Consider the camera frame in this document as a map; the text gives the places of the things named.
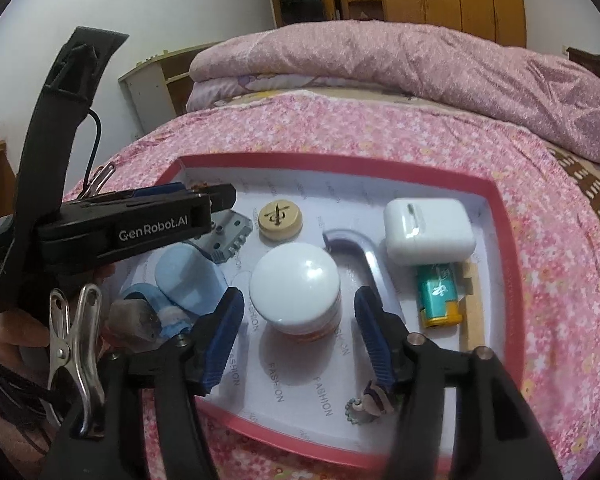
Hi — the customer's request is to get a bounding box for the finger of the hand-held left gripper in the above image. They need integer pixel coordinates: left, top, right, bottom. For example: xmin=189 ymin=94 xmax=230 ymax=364
xmin=82 ymin=183 xmax=197 ymax=203
xmin=192 ymin=183 xmax=237 ymax=217

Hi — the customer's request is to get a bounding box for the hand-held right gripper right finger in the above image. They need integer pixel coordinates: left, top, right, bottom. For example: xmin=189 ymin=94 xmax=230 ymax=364
xmin=354 ymin=286 xmax=563 ymax=480

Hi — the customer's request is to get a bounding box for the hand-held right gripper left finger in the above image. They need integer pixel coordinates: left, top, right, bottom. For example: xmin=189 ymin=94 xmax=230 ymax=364
xmin=40 ymin=286 xmax=246 ymax=480

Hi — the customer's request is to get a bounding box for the round wooden chess piece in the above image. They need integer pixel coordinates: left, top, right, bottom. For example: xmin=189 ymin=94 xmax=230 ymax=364
xmin=258 ymin=199 xmax=305 ymax=242

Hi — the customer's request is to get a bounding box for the light blue plastic case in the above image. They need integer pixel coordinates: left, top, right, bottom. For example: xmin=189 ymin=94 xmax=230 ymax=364
xmin=120 ymin=246 xmax=231 ymax=346

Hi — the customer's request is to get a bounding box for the green lighter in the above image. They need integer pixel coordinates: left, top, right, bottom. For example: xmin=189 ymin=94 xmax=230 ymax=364
xmin=415 ymin=261 xmax=467 ymax=330

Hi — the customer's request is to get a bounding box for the grey curved hook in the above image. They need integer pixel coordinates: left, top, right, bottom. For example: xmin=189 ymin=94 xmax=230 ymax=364
xmin=321 ymin=228 xmax=388 ymax=306

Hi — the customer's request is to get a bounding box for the white-lidded orange jar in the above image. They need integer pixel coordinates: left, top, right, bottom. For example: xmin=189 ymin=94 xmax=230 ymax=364
xmin=249 ymin=242 xmax=342 ymax=338

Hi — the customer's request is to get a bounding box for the white earbud case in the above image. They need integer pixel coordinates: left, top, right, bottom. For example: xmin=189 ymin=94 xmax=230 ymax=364
xmin=384 ymin=197 xmax=477 ymax=266

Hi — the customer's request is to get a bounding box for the red cardboard box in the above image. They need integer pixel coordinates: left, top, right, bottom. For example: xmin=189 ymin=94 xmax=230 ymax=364
xmin=152 ymin=154 xmax=526 ymax=476

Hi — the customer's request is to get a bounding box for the person's left hand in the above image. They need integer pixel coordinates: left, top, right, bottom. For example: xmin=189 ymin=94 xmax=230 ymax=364
xmin=0 ymin=279 xmax=52 ymax=350

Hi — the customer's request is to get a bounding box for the metal spring clip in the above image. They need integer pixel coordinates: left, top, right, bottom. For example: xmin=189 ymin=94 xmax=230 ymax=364
xmin=77 ymin=162 xmax=117 ymax=197
xmin=47 ymin=284 xmax=106 ymax=436

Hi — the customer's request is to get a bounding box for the low open shelf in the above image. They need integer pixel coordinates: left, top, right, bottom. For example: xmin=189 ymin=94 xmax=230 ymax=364
xmin=117 ymin=42 xmax=221 ymax=138

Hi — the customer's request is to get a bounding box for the pink floral bedsheet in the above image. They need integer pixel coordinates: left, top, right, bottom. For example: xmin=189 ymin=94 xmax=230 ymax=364
xmin=60 ymin=87 xmax=600 ymax=480

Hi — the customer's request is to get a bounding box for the pink quilt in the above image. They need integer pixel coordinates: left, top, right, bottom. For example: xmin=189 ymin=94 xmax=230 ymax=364
xmin=186 ymin=20 xmax=600 ymax=167

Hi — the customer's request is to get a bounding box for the brown patterned mat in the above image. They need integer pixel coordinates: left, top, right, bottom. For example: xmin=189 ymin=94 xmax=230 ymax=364
xmin=545 ymin=142 xmax=600 ymax=241

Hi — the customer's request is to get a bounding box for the dark wooden headboard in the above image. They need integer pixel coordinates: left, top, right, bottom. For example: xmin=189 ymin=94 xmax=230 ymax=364
xmin=566 ymin=46 xmax=600 ymax=91

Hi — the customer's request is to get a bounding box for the black braided cable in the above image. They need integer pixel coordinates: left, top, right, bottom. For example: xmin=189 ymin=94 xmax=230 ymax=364
xmin=0 ymin=335 xmax=61 ymax=456

